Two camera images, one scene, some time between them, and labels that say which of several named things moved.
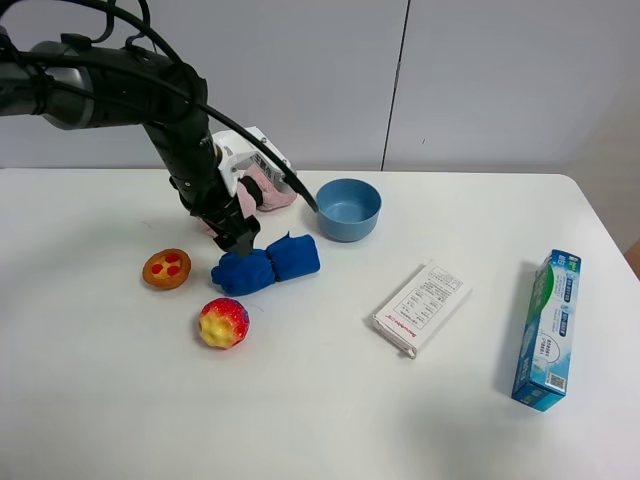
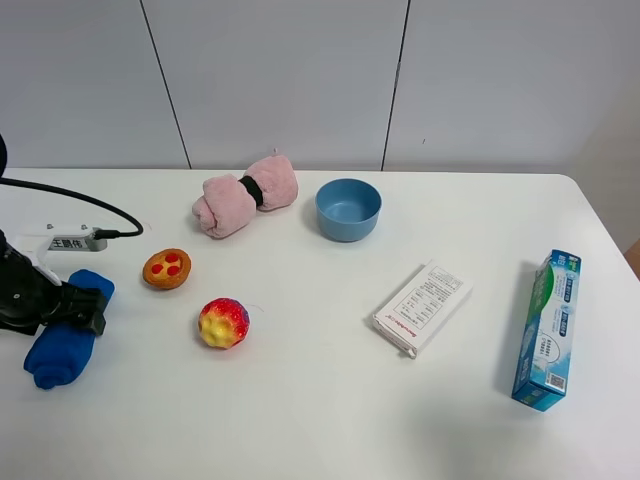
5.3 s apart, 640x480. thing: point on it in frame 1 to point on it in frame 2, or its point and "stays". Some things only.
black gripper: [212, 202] to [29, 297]
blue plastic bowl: [348, 209] stays
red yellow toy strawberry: [224, 322] stays
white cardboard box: [420, 308] stays
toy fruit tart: [167, 268] stays
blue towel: [291, 256] to [60, 353]
